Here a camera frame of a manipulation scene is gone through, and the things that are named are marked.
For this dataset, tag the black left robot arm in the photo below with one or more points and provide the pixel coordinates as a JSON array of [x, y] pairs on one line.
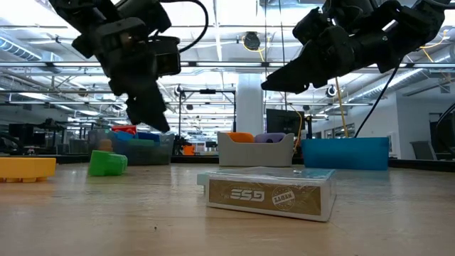
[[89, 14]]

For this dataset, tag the brown translucent bin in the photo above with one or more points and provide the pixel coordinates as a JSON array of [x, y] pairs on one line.
[[149, 153]]

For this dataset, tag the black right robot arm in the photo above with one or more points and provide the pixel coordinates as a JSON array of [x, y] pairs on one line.
[[398, 32]]

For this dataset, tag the grey office chair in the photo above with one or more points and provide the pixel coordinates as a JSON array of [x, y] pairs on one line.
[[421, 149]]

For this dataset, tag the yellow long toy brick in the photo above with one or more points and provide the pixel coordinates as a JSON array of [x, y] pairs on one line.
[[25, 169]]

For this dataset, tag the teal plastic bin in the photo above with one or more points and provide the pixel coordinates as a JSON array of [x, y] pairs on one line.
[[345, 153]]

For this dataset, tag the black monitor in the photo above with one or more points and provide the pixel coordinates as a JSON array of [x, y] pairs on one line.
[[284, 122]]

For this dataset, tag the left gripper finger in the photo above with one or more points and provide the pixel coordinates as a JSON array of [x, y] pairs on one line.
[[118, 87], [149, 110]]

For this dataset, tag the small orange object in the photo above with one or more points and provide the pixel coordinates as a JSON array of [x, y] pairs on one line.
[[188, 150]]

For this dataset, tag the red toy brick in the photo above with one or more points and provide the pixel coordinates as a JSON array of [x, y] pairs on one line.
[[124, 129]]

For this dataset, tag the white gold-sided card box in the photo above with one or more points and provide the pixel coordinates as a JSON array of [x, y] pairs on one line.
[[220, 195]]

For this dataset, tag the green square toy brick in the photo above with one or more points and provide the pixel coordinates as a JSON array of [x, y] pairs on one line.
[[142, 143]]

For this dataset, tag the grey plastic bin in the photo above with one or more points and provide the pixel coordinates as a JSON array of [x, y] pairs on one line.
[[256, 154]]

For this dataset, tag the black aluminium table frame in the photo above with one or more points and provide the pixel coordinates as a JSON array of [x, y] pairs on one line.
[[195, 159]]

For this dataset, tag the orange toy brick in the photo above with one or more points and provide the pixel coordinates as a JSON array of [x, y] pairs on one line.
[[105, 145]]

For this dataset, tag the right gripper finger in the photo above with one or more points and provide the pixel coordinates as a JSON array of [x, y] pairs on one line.
[[305, 49], [288, 80]]

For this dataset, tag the long ceiling light rail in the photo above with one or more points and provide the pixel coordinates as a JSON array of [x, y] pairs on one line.
[[227, 65]]

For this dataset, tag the purple foam die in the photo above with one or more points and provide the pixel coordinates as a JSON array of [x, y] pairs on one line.
[[270, 138]]

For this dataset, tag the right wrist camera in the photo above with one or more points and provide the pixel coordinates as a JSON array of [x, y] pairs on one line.
[[313, 25]]

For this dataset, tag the dark background desks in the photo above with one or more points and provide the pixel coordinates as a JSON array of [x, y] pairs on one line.
[[25, 133]]

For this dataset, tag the white building column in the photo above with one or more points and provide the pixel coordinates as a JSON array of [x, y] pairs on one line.
[[250, 103]]

